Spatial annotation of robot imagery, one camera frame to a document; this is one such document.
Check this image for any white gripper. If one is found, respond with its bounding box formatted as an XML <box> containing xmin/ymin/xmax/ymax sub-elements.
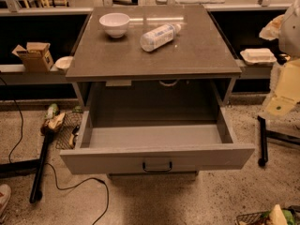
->
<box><xmin>259</xmin><ymin>15</ymin><xmax>300</xmax><ymax>116</ymax></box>

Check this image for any grey top drawer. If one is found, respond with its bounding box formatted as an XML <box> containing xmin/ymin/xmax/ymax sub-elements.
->
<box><xmin>60</xmin><ymin>111</ymin><xmax>254</xmax><ymax>175</ymax></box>

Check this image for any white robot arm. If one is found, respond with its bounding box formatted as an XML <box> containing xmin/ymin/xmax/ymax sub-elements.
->
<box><xmin>259</xmin><ymin>0</ymin><xmax>300</xmax><ymax>116</ymax></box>

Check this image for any grey drawer cabinet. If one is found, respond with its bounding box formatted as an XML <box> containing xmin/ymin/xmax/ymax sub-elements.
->
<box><xmin>65</xmin><ymin>5</ymin><xmax>243</xmax><ymax>182</ymax></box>

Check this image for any small dark round object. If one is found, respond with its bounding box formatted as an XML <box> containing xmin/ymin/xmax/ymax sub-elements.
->
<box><xmin>277</xmin><ymin>53</ymin><xmax>291</xmax><ymax>64</ymax></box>

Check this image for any white foam takeout container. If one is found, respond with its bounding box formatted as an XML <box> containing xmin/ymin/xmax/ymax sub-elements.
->
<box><xmin>240</xmin><ymin>48</ymin><xmax>277</xmax><ymax>65</ymax></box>

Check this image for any clear plastic bottle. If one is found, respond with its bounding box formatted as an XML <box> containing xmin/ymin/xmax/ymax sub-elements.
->
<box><xmin>140</xmin><ymin>23</ymin><xmax>181</xmax><ymax>53</ymax></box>

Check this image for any white ceramic bowl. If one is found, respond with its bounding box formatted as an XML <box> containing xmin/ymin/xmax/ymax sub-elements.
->
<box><xmin>99</xmin><ymin>13</ymin><xmax>130</xmax><ymax>38</ymax></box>

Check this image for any small white bowl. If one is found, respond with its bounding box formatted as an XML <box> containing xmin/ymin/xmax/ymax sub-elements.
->
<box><xmin>55</xmin><ymin>56</ymin><xmax>73</xmax><ymax>70</ymax></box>

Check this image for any green bottle on floor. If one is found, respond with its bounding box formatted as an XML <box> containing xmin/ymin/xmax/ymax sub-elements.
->
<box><xmin>45</xmin><ymin>103</ymin><xmax>60</xmax><ymax>119</ymax></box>

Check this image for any brown cardboard box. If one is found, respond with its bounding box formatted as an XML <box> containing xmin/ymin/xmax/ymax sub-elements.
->
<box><xmin>12</xmin><ymin>42</ymin><xmax>53</xmax><ymax>72</ymax></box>

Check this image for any brown bread bag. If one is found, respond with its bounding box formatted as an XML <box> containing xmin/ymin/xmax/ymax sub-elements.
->
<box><xmin>40</xmin><ymin>112</ymin><xmax>66</xmax><ymax>135</ymax></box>

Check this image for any black metal table leg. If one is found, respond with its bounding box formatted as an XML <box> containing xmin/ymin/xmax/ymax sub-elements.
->
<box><xmin>29</xmin><ymin>131</ymin><xmax>54</xmax><ymax>203</ymax></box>

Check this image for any white sneaker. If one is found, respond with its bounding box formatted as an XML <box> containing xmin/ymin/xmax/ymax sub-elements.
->
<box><xmin>0</xmin><ymin>184</ymin><xmax>11</xmax><ymax>218</ymax></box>

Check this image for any wire basket with groceries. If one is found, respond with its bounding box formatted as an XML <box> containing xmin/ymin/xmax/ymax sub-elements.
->
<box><xmin>235</xmin><ymin>204</ymin><xmax>300</xmax><ymax>225</ymax></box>

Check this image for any wire mesh basket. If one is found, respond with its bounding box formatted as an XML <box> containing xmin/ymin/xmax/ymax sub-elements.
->
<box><xmin>55</xmin><ymin>112</ymin><xmax>83</xmax><ymax>150</ymax></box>

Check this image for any black floor cable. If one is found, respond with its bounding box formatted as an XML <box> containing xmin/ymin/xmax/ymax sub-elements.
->
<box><xmin>0</xmin><ymin>77</ymin><xmax>110</xmax><ymax>225</ymax></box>

